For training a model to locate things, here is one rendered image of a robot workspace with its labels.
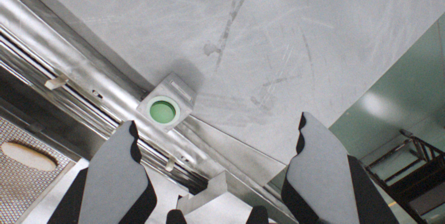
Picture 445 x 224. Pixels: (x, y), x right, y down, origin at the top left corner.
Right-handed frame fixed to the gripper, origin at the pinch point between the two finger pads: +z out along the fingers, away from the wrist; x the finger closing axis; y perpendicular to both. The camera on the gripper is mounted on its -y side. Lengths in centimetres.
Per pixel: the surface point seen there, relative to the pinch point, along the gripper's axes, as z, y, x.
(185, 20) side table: 18.8, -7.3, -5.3
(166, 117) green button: 9.5, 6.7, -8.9
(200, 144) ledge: 14.9, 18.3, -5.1
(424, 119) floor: 104, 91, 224
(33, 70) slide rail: 14.6, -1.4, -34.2
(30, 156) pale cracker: 8.2, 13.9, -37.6
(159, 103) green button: 9.6, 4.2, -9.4
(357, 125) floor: 101, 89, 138
